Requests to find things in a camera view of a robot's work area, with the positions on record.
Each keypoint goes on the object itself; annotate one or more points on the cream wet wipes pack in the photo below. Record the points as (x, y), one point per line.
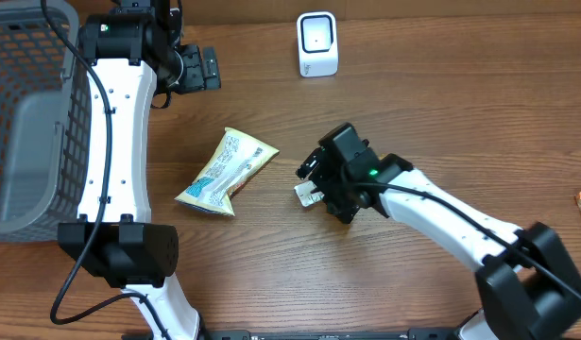
(237, 158)

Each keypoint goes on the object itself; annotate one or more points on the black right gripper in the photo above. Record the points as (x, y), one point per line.
(344, 209)

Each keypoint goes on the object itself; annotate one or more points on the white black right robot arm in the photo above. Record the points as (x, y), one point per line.
(527, 282)

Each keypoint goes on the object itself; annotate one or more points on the dark grey plastic basket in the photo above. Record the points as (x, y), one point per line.
(45, 119)

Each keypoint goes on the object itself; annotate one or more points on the white tube gold cap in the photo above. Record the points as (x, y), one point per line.
(308, 194)

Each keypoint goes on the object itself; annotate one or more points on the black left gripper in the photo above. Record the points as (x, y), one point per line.
(197, 79)

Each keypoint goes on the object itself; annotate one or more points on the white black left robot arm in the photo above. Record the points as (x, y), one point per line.
(131, 54)

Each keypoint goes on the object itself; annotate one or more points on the white barcode scanner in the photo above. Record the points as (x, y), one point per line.
(317, 44)

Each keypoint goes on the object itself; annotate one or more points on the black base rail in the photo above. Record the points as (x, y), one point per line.
(412, 334)

